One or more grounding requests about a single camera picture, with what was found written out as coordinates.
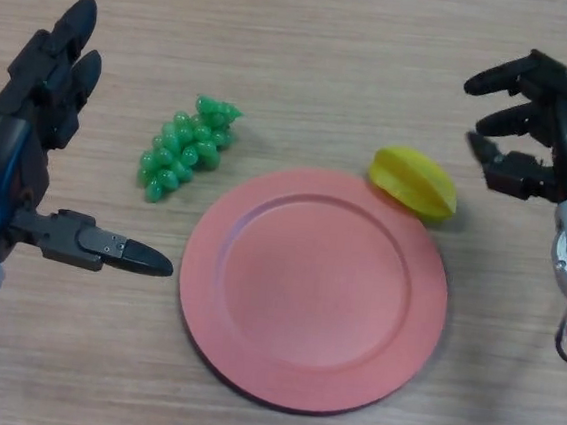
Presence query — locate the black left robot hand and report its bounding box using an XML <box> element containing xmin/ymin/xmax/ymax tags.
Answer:
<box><xmin>0</xmin><ymin>0</ymin><xmax>200</xmax><ymax>281</ymax></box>

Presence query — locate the yellow starfruit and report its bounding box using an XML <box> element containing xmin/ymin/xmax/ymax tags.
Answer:
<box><xmin>363</xmin><ymin>142</ymin><xmax>462</xmax><ymax>227</ymax></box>

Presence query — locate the pink round plate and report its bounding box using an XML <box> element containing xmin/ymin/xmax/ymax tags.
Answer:
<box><xmin>167</xmin><ymin>156</ymin><xmax>460</xmax><ymax>425</ymax></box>

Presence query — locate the green grape bunch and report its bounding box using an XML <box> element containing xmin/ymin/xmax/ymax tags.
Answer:
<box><xmin>135</xmin><ymin>89</ymin><xmax>247</xmax><ymax>213</ymax></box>

